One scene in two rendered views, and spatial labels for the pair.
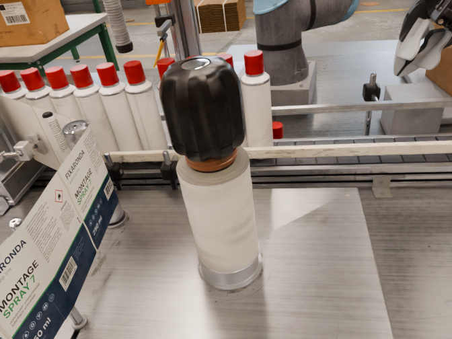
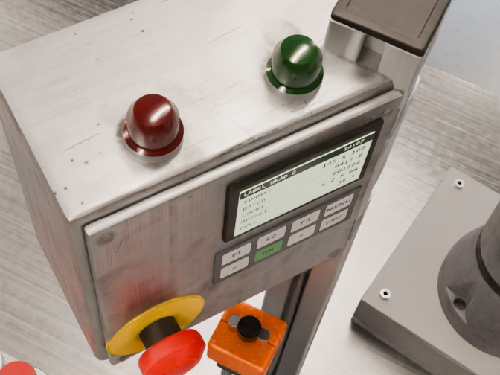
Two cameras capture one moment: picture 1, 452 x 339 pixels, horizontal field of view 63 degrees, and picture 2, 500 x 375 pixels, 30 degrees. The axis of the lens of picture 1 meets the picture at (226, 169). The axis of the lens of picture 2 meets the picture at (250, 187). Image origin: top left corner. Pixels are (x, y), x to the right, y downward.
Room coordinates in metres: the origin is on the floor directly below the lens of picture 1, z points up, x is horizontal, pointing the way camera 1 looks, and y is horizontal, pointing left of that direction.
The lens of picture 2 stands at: (0.50, 0.06, 1.82)
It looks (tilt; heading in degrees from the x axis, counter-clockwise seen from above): 62 degrees down; 6
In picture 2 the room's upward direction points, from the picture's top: 9 degrees clockwise
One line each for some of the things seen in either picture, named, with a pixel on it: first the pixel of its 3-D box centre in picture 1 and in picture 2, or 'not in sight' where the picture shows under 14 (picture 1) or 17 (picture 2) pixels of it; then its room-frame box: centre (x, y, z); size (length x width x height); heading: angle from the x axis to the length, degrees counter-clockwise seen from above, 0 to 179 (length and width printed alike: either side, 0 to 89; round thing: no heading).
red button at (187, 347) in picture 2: not in sight; (168, 348); (0.66, 0.11, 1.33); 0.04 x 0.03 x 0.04; 133
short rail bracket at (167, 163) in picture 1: (172, 176); not in sight; (0.57, 0.10, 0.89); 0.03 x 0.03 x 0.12; 78
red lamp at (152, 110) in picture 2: not in sight; (152, 122); (0.70, 0.13, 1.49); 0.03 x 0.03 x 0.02
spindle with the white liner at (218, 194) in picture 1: (216, 183); not in sight; (0.35, 0.01, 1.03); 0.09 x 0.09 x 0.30
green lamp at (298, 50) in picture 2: not in sight; (296, 62); (0.75, 0.07, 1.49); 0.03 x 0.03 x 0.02
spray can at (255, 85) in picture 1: (257, 107); not in sight; (0.62, -0.08, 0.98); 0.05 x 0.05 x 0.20
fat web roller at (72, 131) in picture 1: (96, 177); not in sight; (0.48, 0.20, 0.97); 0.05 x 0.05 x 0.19
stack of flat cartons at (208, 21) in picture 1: (217, 13); not in sight; (4.86, -0.19, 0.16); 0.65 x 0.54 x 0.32; 74
